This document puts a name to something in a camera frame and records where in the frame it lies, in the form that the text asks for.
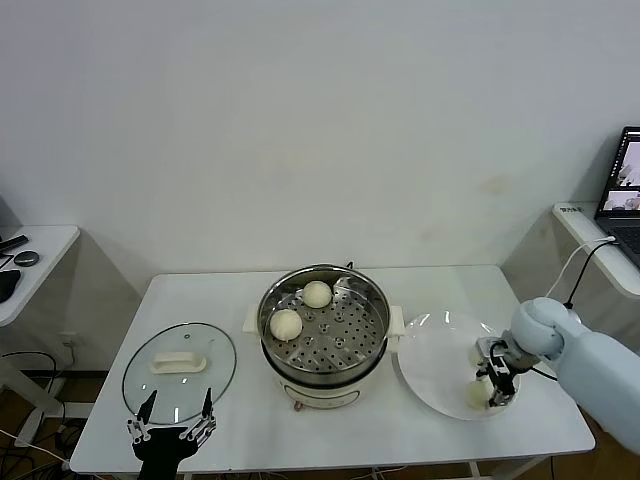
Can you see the black computer mouse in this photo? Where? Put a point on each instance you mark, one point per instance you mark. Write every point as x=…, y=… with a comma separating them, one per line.
x=7, y=285

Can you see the dark open laptop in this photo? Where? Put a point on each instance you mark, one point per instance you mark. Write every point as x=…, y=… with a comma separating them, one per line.
x=625, y=170

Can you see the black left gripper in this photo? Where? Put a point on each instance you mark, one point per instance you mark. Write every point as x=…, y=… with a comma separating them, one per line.
x=165, y=447

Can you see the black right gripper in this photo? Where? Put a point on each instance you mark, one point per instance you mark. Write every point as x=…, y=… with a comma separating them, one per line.
x=501, y=375

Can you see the white desk with laptop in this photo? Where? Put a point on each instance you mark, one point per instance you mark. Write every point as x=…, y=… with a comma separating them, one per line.
x=590, y=230

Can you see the white round plate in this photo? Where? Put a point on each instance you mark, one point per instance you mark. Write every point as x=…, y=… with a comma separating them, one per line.
x=435, y=365

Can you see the black remote stick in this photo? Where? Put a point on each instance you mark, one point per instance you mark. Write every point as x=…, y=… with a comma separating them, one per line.
x=12, y=243

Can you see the small desk label sticker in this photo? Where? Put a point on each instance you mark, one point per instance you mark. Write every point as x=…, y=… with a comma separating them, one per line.
x=571, y=209

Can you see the white desk with mouse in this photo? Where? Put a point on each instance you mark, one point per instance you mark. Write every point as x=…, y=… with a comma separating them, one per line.
x=45, y=240

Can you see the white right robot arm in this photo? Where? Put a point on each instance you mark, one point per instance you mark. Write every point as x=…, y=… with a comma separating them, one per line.
x=590, y=365

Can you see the black round puck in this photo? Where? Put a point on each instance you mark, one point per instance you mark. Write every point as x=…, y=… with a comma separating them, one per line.
x=26, y=258

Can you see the cream electric cooking pot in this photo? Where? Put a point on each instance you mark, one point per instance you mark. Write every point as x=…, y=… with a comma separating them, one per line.
x=325, y=392

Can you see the stainless steel steamer basket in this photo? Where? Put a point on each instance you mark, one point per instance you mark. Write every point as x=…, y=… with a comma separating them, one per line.
x=340, y=340

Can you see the white wall socket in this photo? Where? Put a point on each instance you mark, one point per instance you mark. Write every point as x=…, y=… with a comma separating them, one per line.
x=71, y=341

